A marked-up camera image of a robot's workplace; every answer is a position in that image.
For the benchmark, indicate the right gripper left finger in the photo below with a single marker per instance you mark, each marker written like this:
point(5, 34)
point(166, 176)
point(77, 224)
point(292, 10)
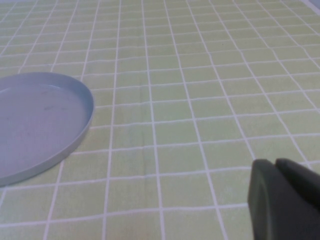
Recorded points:
point(275, 212)

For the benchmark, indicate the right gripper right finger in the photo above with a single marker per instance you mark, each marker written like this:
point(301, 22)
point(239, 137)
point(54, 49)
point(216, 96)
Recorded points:
point(305, 185)

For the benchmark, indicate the blue-grey round plate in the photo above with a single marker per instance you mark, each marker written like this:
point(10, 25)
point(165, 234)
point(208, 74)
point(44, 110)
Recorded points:
point(37, 125)

